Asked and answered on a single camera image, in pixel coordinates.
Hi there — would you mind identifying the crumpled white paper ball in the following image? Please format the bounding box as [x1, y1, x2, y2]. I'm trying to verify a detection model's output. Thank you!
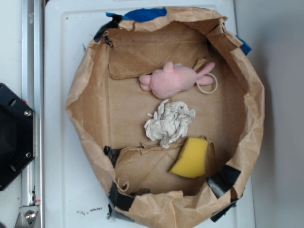
[144, 99, 196, 149]

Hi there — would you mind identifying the aluminium extrusion rail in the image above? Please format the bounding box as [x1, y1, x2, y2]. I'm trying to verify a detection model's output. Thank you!
[21, 0, 46, 228]

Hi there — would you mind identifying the brown paper bag bin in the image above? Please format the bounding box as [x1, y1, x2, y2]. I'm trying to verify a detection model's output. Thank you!
[66, 7, 265, 228]

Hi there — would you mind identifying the metal corner bracket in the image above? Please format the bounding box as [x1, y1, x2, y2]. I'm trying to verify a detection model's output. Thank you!
[14, 205, 39, 228]

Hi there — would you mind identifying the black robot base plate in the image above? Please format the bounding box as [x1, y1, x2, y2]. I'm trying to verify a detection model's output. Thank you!
[0, 83, 35, 191]

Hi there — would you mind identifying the white plastic tray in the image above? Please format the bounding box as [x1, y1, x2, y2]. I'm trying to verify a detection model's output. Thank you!
[44, 0, 255, 228]

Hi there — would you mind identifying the pink plush bunny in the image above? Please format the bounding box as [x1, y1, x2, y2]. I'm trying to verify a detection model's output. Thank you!
[139, 61, 217, 99]

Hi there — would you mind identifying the yellow sponge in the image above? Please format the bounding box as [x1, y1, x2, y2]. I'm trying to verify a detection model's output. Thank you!
[169, 137, 209, 179]

